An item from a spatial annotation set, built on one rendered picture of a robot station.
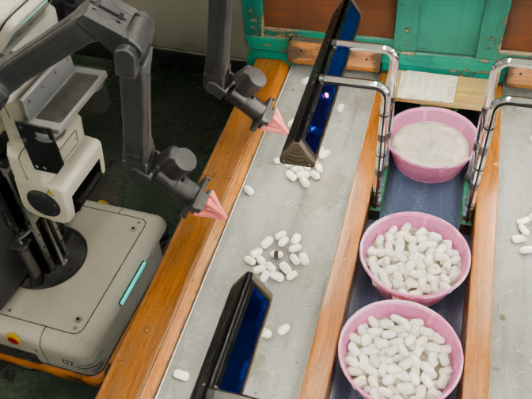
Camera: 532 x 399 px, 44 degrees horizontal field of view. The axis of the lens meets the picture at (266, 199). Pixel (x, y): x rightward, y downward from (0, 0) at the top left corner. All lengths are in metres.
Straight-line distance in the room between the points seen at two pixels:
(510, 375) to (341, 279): 0.42
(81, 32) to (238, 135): 0.82
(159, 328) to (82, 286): 0.79
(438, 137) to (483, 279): 0.54
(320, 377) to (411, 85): 1.03
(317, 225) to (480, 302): 0.45
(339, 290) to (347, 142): 0.55
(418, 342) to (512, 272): 0.31
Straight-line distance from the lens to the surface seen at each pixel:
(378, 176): 1.72
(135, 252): 2.34
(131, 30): 1.23
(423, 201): 1.89
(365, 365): 1.49
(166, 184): 1.54
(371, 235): 1.70
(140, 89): 1.31
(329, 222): 1.73
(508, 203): 1.85
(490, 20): 2.09
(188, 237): 1.70
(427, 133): 2.01
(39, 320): 2.27
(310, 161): 1.43
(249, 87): 1.76
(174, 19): 3.45
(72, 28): 1.26
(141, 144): 1.45
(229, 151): 1.91
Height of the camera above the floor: 2.04
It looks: 46 degrees down
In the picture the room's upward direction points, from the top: 5 degrees counter-clockwise
